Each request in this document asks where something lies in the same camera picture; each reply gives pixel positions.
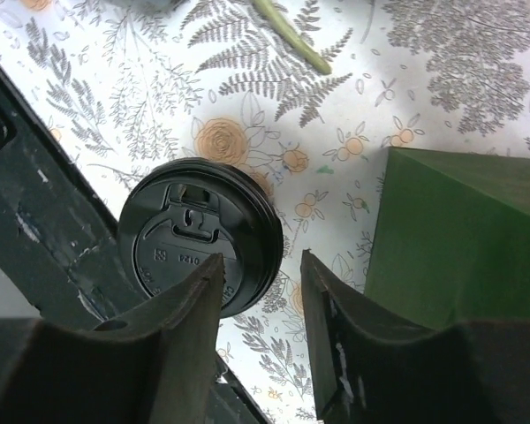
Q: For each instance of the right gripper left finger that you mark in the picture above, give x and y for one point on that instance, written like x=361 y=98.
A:
x=152 y=364

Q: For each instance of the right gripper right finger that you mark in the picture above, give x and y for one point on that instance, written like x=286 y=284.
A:
x=369 y=365

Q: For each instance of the green paper bag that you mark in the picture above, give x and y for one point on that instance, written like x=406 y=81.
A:
x=452 y=239

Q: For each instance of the floral table mat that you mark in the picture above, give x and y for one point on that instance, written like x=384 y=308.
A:
x=123 y=88

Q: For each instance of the green round melon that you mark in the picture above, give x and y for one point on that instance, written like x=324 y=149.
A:
x=284 y=29

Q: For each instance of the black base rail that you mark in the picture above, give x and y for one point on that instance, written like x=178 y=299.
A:
x=58 y=244

